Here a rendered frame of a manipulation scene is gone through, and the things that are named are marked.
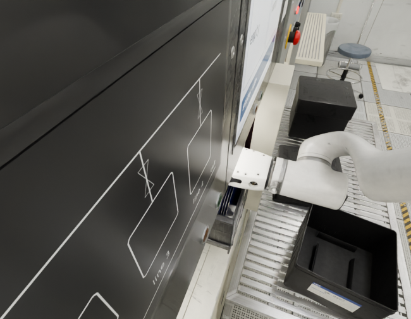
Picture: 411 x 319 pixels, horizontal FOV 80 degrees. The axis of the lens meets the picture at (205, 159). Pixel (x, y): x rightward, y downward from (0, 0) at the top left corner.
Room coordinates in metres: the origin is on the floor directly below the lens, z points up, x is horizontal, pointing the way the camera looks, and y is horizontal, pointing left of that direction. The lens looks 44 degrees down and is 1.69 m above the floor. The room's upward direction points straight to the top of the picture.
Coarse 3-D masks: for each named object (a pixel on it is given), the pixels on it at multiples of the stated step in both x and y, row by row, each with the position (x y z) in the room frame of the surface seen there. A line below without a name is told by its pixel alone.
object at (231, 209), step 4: (236, 188) 0.45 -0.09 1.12; (232, 192) 0.40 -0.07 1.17; (236, 192) 0.46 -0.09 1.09; (232, 196) 0.40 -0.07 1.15; (236, 196) 0.47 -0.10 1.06; (232, 200) 0.41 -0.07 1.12; (236, 200) 0.48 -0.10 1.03; (228, 204) 0.37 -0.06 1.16; (232, 204) 0.42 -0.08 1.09; (228, 208) 0.37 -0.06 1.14; (232, 208) 0.42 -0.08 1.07; (228, 212) 0.38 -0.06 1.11; (232, 212) 0.43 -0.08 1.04; (228, 216) 0.38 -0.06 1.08; (232, 216) 0.44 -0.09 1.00
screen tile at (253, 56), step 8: (256, 0) 0.27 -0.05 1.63; (264, 0) 0.32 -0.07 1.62; (256, 8) 0.27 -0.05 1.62; (264, 8) 0.32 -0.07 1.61; (256, 16) 0.28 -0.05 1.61; (264, 24) 0.34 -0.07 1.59; (264, 32) 0.35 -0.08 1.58; (256, 40) 0.30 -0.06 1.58; (264, 40) 0.37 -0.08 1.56; (248, 48) 0.26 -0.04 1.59; (256, 48) 0.31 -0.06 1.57; (248, 56) 0.27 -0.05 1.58; (256, 56) 0.32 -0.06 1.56; (248, 64) 0.27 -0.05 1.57; (256, 64) 0.32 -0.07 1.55; (248, 72) 0.28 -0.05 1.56; (248, 80) 0.28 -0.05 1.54
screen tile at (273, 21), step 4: (280, 0) 0.48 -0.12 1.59; (272, 4) 0.38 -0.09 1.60; (280, 4) 0.49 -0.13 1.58; (276, 8) 0.44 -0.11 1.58; (276, 12) 0.45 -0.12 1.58; (272, 16) 0.41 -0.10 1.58; (276, 16) 0.46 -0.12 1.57; (272, 20) 0.41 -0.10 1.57; (276, 20) 0.47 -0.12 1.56; (272, 24) 0.42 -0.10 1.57; (276, 24) 0.49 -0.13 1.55; (268, 28) 0.39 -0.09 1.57; (272, 28) 0.43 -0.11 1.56; (268, 32) 0.39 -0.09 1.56; (272, 32) 0.44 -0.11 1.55; (268, 36) 0.40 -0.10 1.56; (268, 40) 0.41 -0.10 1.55
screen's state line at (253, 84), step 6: (270, 48) 0.45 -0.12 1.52; (270, 54) 0.47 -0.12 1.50; (264, 60) 0.40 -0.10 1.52; (264, 66) 0.42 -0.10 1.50; (258, 72) 0.35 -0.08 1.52; (258, 78) 0.36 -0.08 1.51; (252, 84) 0.32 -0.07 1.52; (252, 90) 0.32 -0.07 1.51; (246, 96) 0.28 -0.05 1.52; (246, 102) 0.29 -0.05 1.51; (246, 108) 0.29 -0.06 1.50; (240, 114) 0.26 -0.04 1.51; (240, 120) 0.26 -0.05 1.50
